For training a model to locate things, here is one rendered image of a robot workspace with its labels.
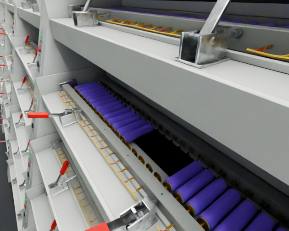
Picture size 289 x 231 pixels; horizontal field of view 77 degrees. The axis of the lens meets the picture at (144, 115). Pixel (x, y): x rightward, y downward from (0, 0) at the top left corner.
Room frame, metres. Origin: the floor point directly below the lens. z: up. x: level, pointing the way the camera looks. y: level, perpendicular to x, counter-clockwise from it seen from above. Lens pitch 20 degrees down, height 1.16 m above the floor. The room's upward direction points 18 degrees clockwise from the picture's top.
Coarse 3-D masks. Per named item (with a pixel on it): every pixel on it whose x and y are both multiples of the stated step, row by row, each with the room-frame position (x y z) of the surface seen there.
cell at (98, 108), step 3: (111, 102) 0.41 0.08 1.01; (114, 102) 0.41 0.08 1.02; (117, 102) 0.42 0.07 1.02; (120, 102) 0.42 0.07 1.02; (102, 105) 0.40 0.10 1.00; (105, 105) 0.40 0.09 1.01; (108, 105) 0.40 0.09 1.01; (111, 105) 0.41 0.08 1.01; (114, 105) 0.41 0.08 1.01; (96, 108) 0.38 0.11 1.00; (99, 108) 0.39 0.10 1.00; (102, 108) 0.39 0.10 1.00; (105, 108) 0.39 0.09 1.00
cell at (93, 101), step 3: (102, 96) 0.44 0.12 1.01; (105, 96) 0.44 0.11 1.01; (108, 96) 0.44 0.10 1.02; (111, 96) 0.45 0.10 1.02; (93, 99) 0.42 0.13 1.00; (96, 99) 0.42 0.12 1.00; (99, 99) 0.43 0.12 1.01; (102, 99) 0.43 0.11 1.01; (90, 102) 0.41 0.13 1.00; (93, 102) 0.42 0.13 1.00
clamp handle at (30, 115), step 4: (28, 112) 0.31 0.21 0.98; (32, 112) 0.31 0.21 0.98; (36, 112) 0.32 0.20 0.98; (40, 112) 0.32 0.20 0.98; (44, 112) 0.33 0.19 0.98; (28, 116) 0.30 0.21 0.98; (32, 116) 0.30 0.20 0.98; (36, 116) 0.31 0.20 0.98; (40, 116) 0.31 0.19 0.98; (44, 116) 0.32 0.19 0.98; (48, 116) 0.32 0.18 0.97; (52, 116) 0.33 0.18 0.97; (56, 116) 0.33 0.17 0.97; (60, 116) 0.34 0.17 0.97
